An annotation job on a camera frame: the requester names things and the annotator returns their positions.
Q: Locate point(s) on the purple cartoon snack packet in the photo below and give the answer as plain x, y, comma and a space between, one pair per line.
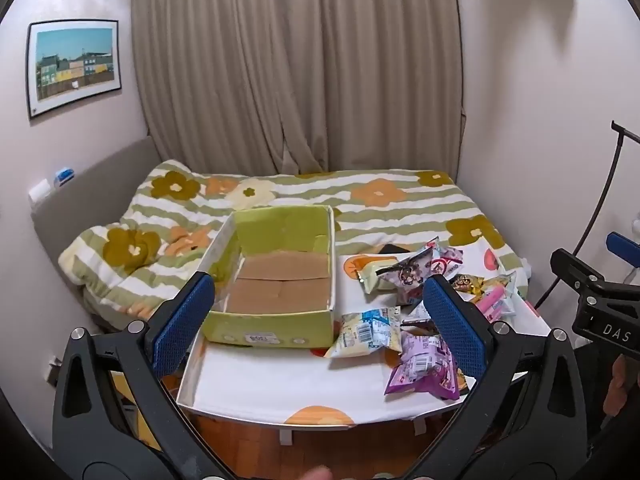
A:
412, 267

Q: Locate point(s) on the beige curtain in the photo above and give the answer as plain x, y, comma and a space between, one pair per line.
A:
300, 60

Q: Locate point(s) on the grey headboard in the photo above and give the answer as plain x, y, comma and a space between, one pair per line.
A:
100, 180

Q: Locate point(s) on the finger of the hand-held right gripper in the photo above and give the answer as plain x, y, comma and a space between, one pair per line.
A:
622, 249
575, 267

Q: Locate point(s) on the yellow snack packet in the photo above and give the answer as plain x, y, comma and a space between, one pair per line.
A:
470, 282

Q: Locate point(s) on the purple chocolate snack packet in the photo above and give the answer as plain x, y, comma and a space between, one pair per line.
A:
425, 370

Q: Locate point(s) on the person's right hand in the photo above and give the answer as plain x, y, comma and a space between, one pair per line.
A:
614, 385

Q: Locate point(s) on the green cardboard box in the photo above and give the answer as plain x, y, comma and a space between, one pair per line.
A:
270, 330

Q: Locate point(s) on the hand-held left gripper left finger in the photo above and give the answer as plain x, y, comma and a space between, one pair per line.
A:
182, 320

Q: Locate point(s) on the framed wall picture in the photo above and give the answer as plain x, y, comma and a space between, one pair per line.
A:
75, 65

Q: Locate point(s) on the black hoop stand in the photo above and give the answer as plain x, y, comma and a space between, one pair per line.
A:
620, 140

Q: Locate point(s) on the blue and white snack packet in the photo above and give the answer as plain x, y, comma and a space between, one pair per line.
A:
365, 332

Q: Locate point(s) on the light blue chips packet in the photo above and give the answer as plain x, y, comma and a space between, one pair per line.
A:
507, 285

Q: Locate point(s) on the white red circle snack packet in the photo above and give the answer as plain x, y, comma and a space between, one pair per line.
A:
447, 262

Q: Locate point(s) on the pink snack packet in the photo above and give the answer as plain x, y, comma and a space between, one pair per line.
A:
490, 304

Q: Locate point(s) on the blue and white small device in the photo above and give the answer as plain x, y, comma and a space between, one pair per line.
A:
63, 176

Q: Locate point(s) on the floral striped blanket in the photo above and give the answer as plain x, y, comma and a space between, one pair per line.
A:
400, 210

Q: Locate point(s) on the person's left hand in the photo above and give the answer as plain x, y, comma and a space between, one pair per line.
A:
311, 473

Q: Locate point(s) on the cream snack packet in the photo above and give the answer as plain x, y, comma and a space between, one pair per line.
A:
372, 275

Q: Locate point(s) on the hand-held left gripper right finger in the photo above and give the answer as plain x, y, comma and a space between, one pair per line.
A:
455, 330

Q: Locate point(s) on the white wall switch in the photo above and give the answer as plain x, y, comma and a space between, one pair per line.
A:
40, 191

